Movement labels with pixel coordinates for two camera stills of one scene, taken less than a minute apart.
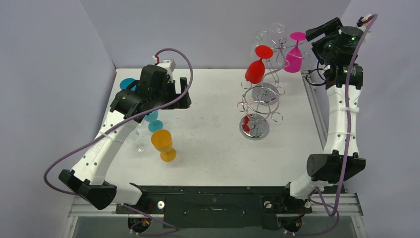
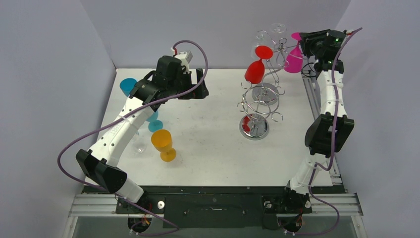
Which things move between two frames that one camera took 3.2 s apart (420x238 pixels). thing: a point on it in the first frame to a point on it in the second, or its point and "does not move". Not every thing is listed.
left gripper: (183, 102) to (201, 91)
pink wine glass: (293, 61) does not move
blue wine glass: (126, 82) does not move
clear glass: (139, 146) does not move
